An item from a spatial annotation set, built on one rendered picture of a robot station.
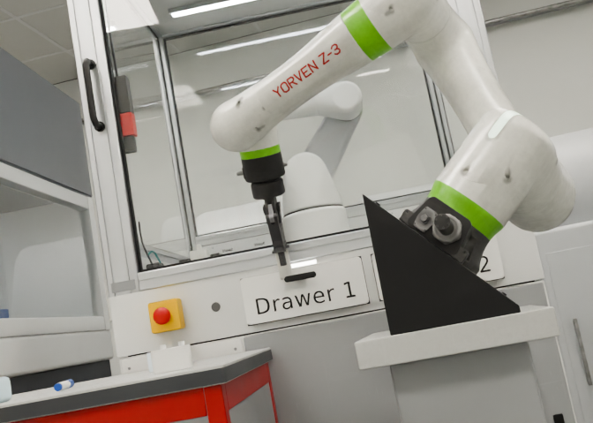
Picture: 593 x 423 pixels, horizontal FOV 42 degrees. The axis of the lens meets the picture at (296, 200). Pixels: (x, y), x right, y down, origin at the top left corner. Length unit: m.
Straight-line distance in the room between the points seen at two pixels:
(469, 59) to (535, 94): 3.61
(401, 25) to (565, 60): 3.79
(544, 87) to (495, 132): 3.95
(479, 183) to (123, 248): 1.00
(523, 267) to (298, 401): 0.61
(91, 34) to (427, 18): 0.93
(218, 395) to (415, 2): 0.78
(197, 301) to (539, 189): 0.91
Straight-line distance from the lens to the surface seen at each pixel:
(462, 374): 1.14
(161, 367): 1.36
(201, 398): 1.25
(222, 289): 1.84
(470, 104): 1.48
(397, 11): 1.46
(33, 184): 2.50
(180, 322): 1.82
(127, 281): 1.90
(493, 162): 1.19
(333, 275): 1.79
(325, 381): 1.82
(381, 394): 1.82
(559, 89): 5.16
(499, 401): 1.15
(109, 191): 1.94
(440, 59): 1.55
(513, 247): 1.84
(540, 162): 1.22
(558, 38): 5.26
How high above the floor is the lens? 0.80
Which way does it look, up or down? 9 degrees up
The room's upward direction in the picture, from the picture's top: 11 degrees counter-clockwise
